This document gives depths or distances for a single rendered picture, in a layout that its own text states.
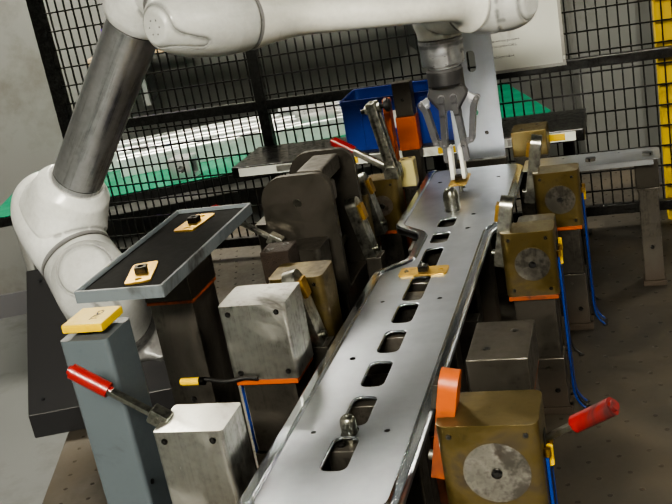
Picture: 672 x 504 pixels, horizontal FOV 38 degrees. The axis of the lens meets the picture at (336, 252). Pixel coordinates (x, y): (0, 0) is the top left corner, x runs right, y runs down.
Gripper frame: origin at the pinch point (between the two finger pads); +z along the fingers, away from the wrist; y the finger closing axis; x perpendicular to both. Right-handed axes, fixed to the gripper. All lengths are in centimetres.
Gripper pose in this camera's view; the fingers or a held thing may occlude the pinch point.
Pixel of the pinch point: (457, 161)
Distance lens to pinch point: 210.5
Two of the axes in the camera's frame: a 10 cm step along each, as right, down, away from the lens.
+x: 2.5, -3.5, 9.0
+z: 1.7, 9.3, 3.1
